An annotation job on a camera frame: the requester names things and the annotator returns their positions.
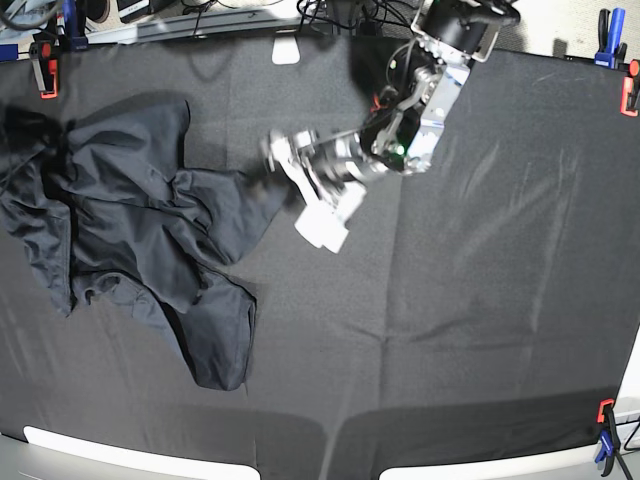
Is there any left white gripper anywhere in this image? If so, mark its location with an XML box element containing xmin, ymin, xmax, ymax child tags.
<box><xmin>262</xmin><ymin>130</ymin><xmax>367</xmax><ymax>253</ymax></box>

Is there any dark navy t-shirt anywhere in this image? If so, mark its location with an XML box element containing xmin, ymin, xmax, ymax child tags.
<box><xmin>1</xmin><ymin>100</ymin><xmax>287</xmax><ymax>391</ymax></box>

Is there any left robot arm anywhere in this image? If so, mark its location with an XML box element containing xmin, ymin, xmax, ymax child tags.
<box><xmin>263</xmin><ymin>1</ymin><xmax>521</xmax><ymax>253</ymax></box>

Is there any white tab on cloth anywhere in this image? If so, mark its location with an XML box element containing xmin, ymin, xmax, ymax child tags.
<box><xmin>271</xmin><ymin>36</ymin><xmax>301</xmax><ymax>66</ymax></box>

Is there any black table cloth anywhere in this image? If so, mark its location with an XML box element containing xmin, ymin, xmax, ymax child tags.
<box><xmin>1</xmin><ymin>50</ymin><xmax>639</xmax><ymax>479</ymax></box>

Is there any blue clamp top left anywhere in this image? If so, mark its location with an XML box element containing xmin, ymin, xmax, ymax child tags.
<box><xmin>59</xmin><ymin>0</ymin><xmax>88</xmax><ymax>52</ymax></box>

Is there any red black clamp left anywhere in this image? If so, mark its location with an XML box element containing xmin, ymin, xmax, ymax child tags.
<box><xmin>29</xmin><ymin>41</ymin><xmax>59</xmax><ymax>99</ymax></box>

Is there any red clamp right edge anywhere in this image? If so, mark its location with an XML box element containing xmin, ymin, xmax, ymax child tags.
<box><xmin>620</xmin><ymin>59</ymin><xmax>639</xmax><ymax>117</ymax></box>

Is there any blue clamp top right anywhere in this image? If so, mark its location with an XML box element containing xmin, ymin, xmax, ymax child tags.
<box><xmin>594</xmin><ymin>7</ymin><xmax>627</xmax><ymax>69</ymax></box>

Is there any red blue clamp bottom right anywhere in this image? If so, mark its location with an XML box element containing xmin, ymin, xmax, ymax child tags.
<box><xmin>594</xmin><ymin>398</ymin><xmax>633</xmax><ymax>480</ymax></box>

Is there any black cable bundle top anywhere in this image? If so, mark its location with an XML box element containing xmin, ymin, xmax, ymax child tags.
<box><xmin>296</xmin><ymin>0</ymin><xmax>426</xmax><ymax>41</ymax></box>

